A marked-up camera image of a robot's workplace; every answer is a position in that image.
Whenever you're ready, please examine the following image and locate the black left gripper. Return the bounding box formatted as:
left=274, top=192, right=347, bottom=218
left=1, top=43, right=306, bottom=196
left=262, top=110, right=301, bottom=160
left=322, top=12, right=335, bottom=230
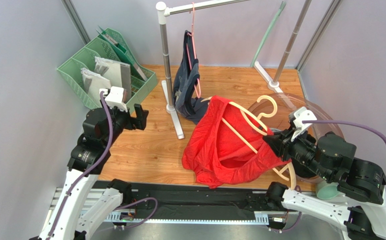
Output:
left=101, top=97, right=149, bottom=147

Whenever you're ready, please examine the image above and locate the cream plastic hanger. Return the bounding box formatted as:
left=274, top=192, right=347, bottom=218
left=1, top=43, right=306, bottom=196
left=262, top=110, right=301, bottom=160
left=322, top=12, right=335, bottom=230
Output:
left=201, top=94, right=298, bottom=191

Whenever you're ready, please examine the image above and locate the red tank top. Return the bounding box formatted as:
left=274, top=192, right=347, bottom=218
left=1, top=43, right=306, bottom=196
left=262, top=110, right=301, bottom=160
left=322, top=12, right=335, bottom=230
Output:
left=181, top=95, right=290, bottom=189

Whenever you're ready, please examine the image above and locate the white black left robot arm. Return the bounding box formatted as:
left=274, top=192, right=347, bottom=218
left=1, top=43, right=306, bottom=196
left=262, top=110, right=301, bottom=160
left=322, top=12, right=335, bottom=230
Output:
left=35, top=104, right=149, bottom=240

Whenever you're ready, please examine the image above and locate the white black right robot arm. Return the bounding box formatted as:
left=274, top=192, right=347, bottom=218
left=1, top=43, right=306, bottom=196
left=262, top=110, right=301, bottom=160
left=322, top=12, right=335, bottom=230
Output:
left=263, top=129, right=386, bottom=240

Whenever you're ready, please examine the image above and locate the dark blue tank top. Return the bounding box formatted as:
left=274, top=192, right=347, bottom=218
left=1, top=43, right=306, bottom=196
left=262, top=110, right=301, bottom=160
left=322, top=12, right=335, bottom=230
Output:
left=172, top=30, right=210, bottom=125

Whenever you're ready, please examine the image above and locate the mint green hanger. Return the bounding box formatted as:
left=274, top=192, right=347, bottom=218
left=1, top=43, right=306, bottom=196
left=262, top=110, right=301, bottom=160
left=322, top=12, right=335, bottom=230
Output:
left=249, top=0, right=287, bottom=68

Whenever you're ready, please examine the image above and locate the grey booklet rear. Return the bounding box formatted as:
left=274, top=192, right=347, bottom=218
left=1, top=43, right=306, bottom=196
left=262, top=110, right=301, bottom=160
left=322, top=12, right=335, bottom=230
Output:
left=94, top=56, right=132, bottom=103

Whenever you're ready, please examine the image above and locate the grey booklet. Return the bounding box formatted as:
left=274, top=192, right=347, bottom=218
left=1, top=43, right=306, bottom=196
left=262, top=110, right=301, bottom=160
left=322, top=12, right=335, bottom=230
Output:
left=80, top=68, right=112, bottom=106
left=94, top=56, right=132, bottom=103

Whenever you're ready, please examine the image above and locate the mint green cup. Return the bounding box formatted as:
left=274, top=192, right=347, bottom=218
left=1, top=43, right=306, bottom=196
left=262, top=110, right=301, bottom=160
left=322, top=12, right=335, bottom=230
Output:
left=315, top=181, right=339, bottom=201

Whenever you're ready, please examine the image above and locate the transparent brown plastic basin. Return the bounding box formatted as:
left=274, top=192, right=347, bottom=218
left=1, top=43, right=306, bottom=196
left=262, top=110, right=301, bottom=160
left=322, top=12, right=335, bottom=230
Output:
left=246, top=92, right=346, bottom=185

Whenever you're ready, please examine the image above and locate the grey booklet front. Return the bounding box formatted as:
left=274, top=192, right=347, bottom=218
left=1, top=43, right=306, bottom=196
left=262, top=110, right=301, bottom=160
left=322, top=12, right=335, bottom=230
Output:
left=80, top=68, right=112, bottom=106

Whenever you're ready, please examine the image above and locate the green clipboard in organizer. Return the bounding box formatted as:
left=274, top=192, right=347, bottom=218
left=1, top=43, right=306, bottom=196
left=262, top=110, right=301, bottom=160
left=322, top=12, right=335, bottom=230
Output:
left=96, top=26, right=148, bottom=81

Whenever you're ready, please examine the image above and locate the green plastic file organizer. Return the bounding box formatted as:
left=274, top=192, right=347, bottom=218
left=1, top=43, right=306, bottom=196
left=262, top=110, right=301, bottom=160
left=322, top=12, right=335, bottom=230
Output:
left=56, top=27, right=158, bottom=114

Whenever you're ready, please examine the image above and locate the white metal clothes rack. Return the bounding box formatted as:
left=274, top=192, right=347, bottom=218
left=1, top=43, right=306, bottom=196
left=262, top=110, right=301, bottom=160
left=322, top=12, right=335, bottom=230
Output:
left=155, top=0, right=312, bottom=140

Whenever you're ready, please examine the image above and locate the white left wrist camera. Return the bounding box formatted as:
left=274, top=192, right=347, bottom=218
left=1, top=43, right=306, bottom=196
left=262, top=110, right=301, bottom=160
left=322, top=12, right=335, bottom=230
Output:
left=99, top=86, right=129, bottom=113

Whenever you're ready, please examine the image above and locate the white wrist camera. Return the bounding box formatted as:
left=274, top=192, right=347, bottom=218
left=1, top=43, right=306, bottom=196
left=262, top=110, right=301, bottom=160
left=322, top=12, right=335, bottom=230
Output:
left=99, top=86, right=129, bottom=113
left=288, top=106, right=317, bottom=142

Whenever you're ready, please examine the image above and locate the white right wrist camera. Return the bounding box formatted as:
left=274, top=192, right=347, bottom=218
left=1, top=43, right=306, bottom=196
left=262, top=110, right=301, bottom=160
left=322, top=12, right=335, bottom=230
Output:
left=288, top=106, right=317, bottom=142

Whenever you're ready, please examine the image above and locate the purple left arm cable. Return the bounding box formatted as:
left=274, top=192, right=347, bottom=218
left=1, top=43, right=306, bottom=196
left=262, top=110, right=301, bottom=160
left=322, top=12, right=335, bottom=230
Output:
left=46, top=90, right=159, bottom=240

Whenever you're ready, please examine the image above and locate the pink wire hanger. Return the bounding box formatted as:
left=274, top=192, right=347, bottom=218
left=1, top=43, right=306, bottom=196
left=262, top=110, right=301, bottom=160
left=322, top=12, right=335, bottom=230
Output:
left=189, top=2, right=202, bottom=98

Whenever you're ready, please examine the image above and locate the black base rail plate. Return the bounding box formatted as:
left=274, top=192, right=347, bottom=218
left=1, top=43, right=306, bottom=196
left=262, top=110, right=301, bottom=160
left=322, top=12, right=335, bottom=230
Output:
left=93, top=180, right=287, bottom=221

